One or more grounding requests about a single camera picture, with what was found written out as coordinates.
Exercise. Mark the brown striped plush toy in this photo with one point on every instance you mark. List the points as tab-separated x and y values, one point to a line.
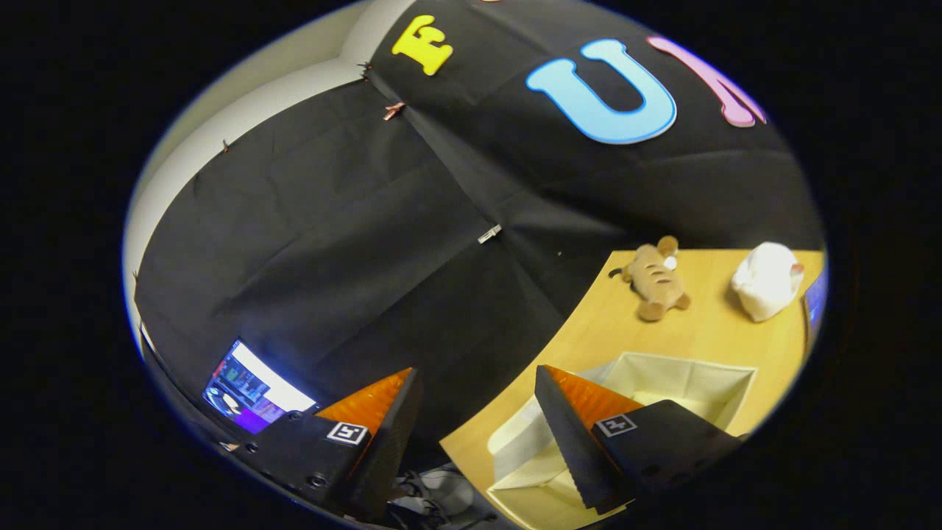
655	280

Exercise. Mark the white plush toy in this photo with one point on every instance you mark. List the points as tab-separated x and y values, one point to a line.
765	283

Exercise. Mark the small pink clip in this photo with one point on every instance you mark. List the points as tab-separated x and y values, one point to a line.
394	110

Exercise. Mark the blue book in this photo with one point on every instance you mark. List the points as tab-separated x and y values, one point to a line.
815	305

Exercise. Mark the computer monitor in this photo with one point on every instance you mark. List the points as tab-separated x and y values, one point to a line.
250	390

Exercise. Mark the small silver clip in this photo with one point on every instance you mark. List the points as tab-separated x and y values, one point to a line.
489	233

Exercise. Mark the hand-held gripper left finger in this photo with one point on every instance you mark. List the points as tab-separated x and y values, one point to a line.
383	456

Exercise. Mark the grey fabric storage box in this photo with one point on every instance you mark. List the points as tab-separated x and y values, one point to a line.
684	383

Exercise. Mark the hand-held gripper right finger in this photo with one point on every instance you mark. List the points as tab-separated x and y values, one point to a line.
570	442

